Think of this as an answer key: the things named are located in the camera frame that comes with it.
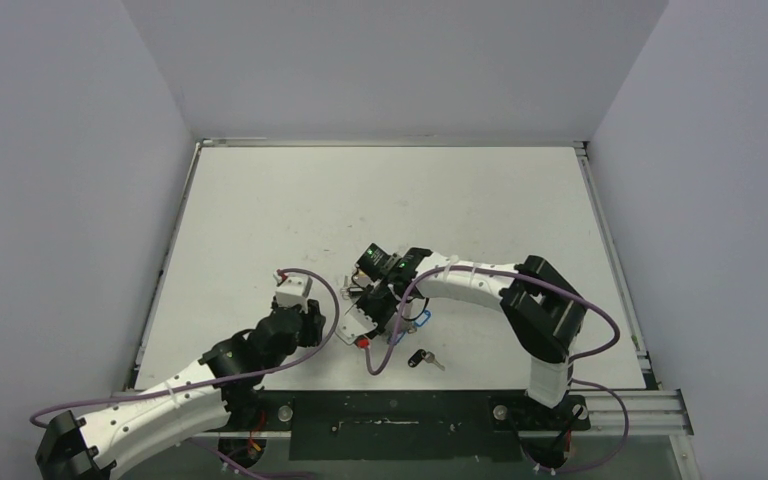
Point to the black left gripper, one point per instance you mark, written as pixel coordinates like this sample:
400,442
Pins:
312,323

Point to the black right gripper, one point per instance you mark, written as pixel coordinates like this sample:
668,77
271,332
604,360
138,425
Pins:
371,312

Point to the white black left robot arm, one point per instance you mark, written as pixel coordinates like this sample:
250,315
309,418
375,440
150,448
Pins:
214,391

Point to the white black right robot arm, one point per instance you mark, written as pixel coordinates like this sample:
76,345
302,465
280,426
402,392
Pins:
537,301

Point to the blue key tag plain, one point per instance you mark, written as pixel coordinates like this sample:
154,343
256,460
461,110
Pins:
419,321

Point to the black key tag with key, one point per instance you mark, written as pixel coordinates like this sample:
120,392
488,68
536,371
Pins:
424,356

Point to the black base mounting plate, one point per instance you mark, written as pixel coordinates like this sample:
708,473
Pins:
378,425

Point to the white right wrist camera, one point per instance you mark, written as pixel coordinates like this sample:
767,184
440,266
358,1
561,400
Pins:
354,325

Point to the aluminium table frame rail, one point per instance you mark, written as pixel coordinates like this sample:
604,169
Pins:
630,412

